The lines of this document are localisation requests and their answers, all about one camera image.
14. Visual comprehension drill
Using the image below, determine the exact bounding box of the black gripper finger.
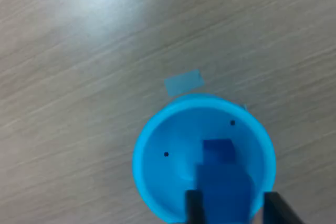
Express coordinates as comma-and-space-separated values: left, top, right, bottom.
263, 191, 307, 224
185, 189, 205, 224

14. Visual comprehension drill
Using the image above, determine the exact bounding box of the blue cube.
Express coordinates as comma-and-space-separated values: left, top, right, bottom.
194, 163, 256, 224
202, 138, 237, 167

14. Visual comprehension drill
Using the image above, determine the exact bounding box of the blue plastic bin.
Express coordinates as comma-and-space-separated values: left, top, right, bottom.
132, 93, 277, 224

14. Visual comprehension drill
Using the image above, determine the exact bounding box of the light blue tape piece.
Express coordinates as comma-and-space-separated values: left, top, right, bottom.
164, 68, 205, 98

